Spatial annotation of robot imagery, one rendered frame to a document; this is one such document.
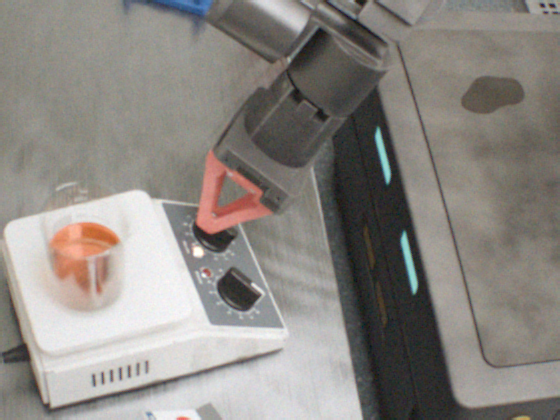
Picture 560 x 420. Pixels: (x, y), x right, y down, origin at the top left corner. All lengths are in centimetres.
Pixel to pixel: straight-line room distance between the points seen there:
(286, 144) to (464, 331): 65
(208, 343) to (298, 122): 18
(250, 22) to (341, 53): 6
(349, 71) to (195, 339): 22
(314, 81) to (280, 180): 8
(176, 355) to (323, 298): 15
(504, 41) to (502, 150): 23
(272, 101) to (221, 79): 27
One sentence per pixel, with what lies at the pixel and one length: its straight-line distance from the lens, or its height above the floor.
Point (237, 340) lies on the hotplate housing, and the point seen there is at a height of 79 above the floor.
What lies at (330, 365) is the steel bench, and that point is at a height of 75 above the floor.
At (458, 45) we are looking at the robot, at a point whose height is 37.
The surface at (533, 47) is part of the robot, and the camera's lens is 179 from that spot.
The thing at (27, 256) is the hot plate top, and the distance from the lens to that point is 86.
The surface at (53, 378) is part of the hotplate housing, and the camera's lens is 84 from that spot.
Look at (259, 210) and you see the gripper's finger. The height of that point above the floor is 85.
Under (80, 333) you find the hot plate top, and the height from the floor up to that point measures 84.
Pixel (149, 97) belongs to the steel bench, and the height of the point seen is 75.
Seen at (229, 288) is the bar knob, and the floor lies 81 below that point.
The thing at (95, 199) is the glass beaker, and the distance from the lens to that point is 81.
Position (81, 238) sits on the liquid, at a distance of 83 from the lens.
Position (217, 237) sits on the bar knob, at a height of 80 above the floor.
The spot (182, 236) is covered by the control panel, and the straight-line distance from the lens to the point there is 90.
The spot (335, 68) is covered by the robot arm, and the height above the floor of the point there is 98.
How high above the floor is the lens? 155
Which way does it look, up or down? 53 degrees down
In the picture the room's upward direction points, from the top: 10 degrees clockwise
